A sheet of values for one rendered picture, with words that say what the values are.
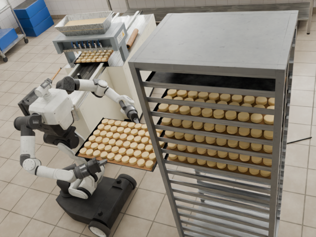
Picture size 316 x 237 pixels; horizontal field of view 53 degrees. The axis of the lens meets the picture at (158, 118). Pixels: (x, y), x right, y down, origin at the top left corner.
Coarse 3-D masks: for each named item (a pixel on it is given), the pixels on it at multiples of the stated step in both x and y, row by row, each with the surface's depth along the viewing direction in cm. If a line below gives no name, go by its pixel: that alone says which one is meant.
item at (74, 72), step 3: (117, 15) 432; (114, 18) 425; (117, 18) 433; (111, 21) 420; (114, 21) 425; (84, 63) 356; (75, 66) 343; (78, 66) 344; (81, 66) 351; (75, 69) 339; (78, 69) 345; (72, 72) 335; (75, 72) 340; (69, 75) 331; (72, 75) 335; (75, 75) 340
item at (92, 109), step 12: (84, 72) 342; (108, 84) 347; (72, 96) 310; (84, 108) 302; (96, 108) 324; (108, 108) 348; (120, 108) 378; (84, 120) 304; (96, 120) 324; (84, 132) 316
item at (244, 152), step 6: (162, 138) 169; (168, 138) 167; (180, 144) 166; (186, 144) 164; (192, 144) 162; (198, 144) 160; (204, 144) 159; (222, 150) 156; (228, 150) 155; (234, 150) 153; (240, 150) 152; (246, 150) 150; (258, 156) 149; (264, 156) 148; (270, 156) 146
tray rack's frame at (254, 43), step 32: (160, 32) 153; (192, 32) 147; (224, 32) 141; (256, 32) 135; (288, 32) 130; (160, 64) 132; (192, 64) 126; (224, 64) 121; (256, 64) 117; (288, 64) 135; (288, 96) 171
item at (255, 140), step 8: (160, 128) 164; (168, 128) 161; (176, 128) 159; (184, 128) 157; (208, 136) 154; (216, 136) 152; (224, 136) 149; (232, 136) 147; (240, 136) 146; (264, 144) 143; (272, 144) 141
